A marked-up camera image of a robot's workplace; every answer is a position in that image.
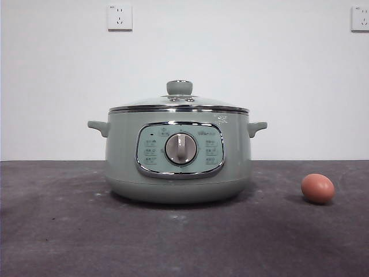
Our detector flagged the glass lid with green knob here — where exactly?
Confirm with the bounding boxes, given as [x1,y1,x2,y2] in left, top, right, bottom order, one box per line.
[109,80,249,114]

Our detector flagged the brown egg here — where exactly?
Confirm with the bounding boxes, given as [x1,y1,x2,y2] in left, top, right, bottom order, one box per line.
[301,173,336,205]

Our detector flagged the sage green electric cooking pot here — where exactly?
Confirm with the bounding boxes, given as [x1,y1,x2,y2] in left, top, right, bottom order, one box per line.
[87,111,268,205]

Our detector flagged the white wall power socket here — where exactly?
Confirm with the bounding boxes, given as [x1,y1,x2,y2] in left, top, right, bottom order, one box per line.
[351,6,369,32]
[108,5,133,31]

